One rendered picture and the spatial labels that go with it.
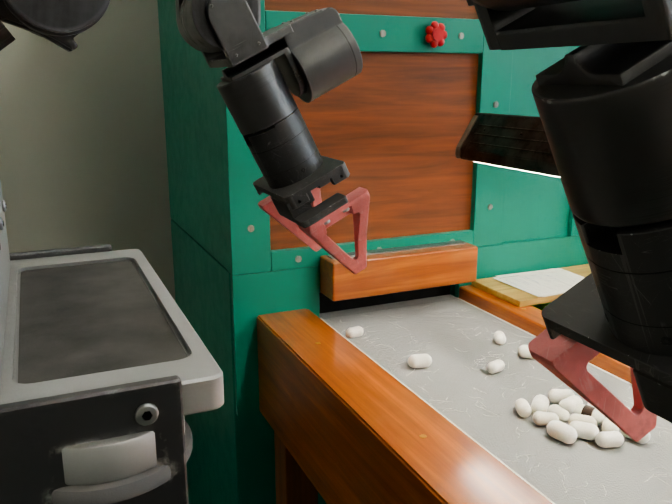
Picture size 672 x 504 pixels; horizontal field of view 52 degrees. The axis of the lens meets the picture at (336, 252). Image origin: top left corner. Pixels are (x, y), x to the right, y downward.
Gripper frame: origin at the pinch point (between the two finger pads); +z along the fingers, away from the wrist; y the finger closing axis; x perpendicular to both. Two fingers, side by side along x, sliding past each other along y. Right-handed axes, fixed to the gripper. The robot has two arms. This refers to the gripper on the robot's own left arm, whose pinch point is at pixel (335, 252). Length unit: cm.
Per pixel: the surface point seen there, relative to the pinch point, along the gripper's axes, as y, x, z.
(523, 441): -1.7, -9.8, 33.7
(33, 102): 130, 18, -21
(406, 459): -3.1, 4.3, 23.8
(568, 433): -4.7, -14.1, 34.0
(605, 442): -7.3, -16.8, 36.0
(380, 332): 38, -11, 34
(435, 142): 50, -40, 14
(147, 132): 130, -3, -2
